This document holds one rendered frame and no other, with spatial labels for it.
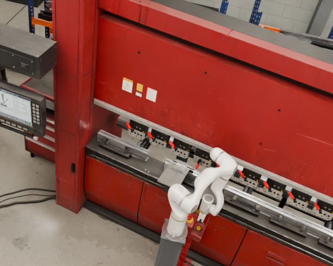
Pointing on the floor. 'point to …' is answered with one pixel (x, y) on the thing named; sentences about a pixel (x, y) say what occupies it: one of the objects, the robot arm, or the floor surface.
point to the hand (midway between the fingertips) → (201, 220)
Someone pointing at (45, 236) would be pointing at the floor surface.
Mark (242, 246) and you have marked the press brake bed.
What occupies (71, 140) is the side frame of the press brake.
